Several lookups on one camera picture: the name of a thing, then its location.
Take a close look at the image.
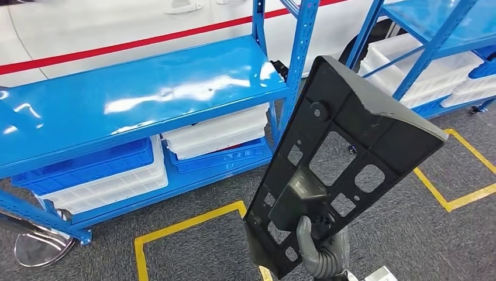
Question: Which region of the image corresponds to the white plastic crate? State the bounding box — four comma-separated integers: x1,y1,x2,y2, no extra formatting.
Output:
358,33,485,109
35,135,169,215
439,73,496,108
161,102,270,160

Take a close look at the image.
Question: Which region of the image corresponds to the white car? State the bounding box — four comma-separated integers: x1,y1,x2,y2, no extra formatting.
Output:
0,0,392,88

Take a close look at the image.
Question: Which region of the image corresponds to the yellow floor tape square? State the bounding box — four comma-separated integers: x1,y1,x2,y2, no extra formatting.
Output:
412,128,496,213
134,200,274,281

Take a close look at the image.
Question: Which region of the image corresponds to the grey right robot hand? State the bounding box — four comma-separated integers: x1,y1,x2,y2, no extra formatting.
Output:
296,215,351,272

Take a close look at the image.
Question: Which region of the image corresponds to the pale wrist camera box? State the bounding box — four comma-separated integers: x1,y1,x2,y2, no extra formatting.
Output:
364,265,399,281

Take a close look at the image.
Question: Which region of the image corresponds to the black plastic plate part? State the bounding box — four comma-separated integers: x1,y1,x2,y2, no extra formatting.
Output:
243,55,449,280

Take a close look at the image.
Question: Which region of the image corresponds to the chrome stanchion with round base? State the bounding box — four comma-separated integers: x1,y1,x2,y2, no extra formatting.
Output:
0,211,76,268

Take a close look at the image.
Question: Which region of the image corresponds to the red barrier belt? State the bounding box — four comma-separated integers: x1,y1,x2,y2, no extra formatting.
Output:
0,0,350,76

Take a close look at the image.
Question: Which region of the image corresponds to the blue metal shelf rack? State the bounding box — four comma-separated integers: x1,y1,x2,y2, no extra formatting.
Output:
0,0,322,246
345,0,496,119

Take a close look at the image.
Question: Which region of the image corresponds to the blue plastic crate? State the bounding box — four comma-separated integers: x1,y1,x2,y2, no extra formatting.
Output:
168,138,268,174
467,58,496,80
11,138,155,197

